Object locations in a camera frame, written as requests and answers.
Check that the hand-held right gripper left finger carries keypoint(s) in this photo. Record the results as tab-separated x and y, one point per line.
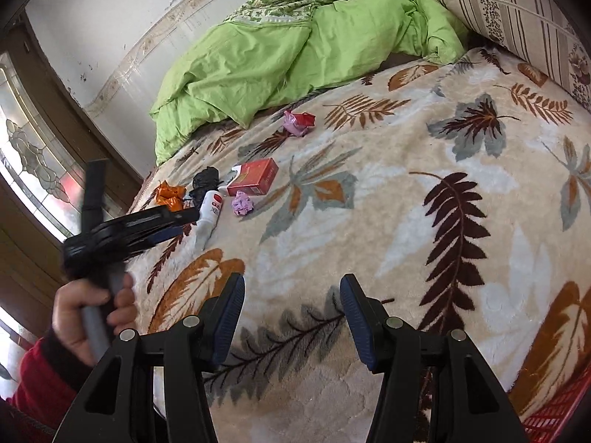
231	314

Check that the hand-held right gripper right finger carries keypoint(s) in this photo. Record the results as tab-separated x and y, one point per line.
355	314

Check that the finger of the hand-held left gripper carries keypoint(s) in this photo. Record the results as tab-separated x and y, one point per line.
175	214
168	234

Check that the white tube with red label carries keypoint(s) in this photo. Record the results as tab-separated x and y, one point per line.
210	212

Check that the black plastic bag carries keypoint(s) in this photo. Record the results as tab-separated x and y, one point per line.
205	182

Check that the pink and red wrapper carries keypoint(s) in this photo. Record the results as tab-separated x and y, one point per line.
298	123

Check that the red mesh basket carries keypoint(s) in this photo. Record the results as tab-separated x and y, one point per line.
554	415

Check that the person's left forearm red sleeve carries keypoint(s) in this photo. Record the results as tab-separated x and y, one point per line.
37	387

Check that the person's left hand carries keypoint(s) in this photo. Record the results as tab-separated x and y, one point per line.
76	314

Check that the orange crumpled packet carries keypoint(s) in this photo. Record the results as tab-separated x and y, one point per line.
168	196

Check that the purple crumpled paper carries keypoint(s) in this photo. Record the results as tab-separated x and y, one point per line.
243	204

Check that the red cigarette pack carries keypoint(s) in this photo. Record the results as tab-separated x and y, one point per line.
256	177

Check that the stained glass window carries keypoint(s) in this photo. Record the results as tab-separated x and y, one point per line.
27	147

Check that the leaf print blanket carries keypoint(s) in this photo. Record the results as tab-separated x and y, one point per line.
415	194

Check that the green duvet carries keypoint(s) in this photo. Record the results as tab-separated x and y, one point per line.
277	55

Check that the striped floral pillow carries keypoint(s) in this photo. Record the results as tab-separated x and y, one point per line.
517	14

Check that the brown wooden window frame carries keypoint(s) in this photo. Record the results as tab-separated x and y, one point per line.
74	120

